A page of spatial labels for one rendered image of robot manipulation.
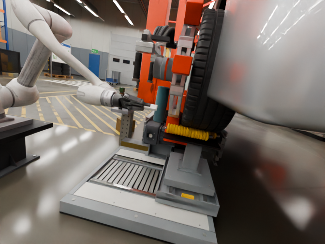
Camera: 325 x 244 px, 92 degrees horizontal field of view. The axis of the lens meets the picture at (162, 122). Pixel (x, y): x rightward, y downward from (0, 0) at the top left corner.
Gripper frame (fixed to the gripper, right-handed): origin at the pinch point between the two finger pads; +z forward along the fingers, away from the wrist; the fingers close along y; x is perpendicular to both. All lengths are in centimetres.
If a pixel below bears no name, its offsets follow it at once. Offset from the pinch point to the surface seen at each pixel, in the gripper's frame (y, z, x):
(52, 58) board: -437, -656, 481
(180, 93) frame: 10.8, 14.1, 3.4
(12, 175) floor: -44, -87, -47
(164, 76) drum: 0.7, 2.4, 23.3
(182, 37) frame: 27.4, 10.2, 20.8
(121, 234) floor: -30, -1, -59
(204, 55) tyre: 27.1, 21.0, 11.0
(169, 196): -32, 19, -37
